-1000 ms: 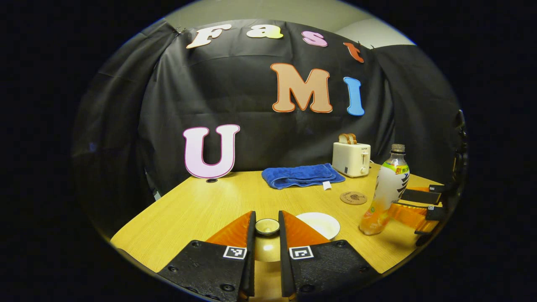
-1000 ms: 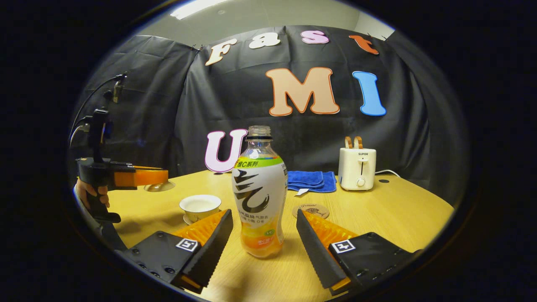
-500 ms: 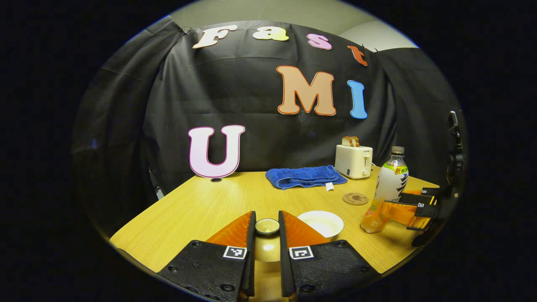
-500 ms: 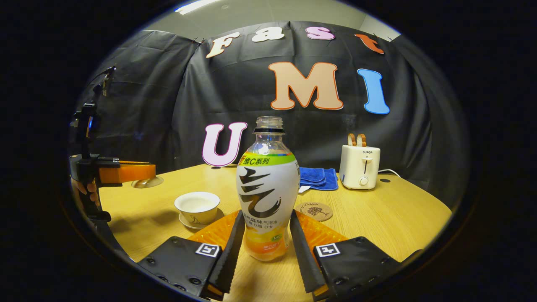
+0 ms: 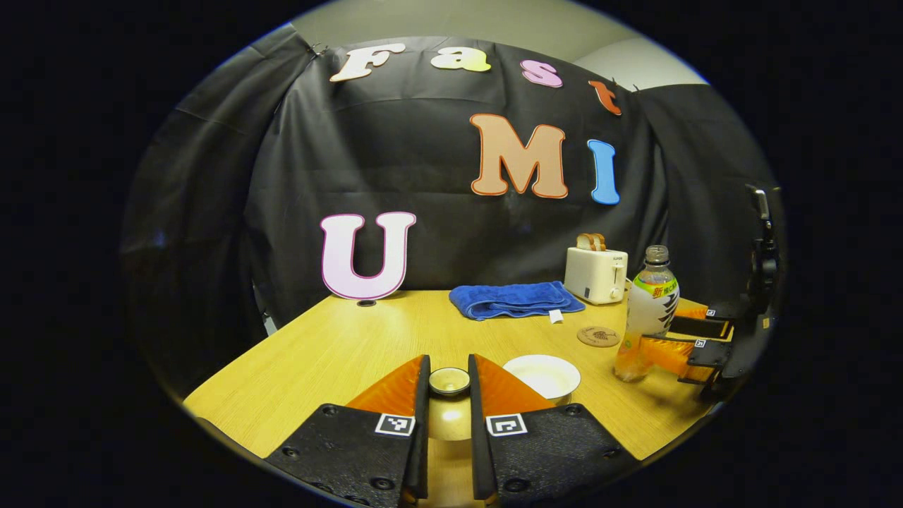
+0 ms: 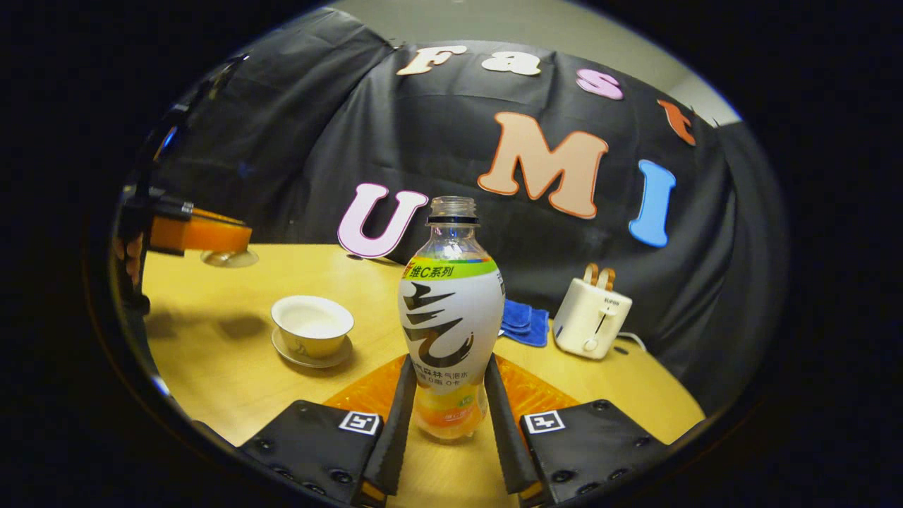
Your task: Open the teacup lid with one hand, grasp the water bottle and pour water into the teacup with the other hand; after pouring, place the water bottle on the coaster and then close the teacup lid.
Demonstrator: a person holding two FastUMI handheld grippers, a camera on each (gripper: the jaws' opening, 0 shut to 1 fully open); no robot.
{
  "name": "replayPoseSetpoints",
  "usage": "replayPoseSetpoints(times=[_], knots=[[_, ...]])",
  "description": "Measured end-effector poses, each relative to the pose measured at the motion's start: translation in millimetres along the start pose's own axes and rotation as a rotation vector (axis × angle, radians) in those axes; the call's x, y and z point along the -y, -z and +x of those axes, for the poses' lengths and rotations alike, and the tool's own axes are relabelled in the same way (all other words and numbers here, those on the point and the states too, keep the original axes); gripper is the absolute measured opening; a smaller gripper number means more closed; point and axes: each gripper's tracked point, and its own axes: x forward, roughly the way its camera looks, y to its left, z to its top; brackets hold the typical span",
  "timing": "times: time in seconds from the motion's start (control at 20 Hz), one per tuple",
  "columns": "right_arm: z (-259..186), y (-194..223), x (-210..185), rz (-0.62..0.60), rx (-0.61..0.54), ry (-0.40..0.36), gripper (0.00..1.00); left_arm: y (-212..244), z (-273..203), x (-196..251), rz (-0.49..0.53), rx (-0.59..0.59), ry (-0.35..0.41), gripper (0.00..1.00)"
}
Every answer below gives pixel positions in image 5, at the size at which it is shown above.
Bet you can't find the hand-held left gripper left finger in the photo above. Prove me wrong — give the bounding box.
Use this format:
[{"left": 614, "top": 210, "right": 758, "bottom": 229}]
[{"left": 265, "top": 354, "right": 432, "bottom": 505}]

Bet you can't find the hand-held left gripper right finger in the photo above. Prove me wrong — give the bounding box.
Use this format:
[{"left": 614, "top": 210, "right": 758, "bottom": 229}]
[{"left": 468, "top": 354, "right": 629, "bottom": 505}]

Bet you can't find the clear water bottle white label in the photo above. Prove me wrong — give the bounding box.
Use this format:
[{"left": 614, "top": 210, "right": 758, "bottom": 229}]
[{"left": 614, "top": 245, "right": 681, "bottom": 383}]

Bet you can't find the cream teacup lid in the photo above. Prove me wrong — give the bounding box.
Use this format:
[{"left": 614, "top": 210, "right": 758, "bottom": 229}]
[{"left": 427, "top": 367, "right": 473, "bottom": 442}]

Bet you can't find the cream teacup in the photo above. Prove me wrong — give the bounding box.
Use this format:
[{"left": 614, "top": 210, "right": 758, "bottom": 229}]
[{"left": 502, "top": 354, "right": 582, "bottom": 407}]

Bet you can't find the round brown coaster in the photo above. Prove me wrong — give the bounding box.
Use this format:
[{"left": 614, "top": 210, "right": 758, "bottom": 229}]
[{"left": 576, "top": 325, "right": 622, "bottom": 349}]

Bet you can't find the white toaster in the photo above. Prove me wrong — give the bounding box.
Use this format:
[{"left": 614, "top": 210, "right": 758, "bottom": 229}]
[{"left": 564, "top": 247, "right": 629, "bottom": 306}]

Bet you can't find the folded blue towel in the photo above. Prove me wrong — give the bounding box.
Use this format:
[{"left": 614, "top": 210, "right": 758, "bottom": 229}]
[{"left": 449, "top": 281, "right": 586, "bottom": 325}]

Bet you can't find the black backdrop cloth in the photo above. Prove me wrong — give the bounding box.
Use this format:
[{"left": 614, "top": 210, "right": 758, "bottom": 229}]
[{"left": 120, "top": 25, "right": 784, "bottom": 396}]

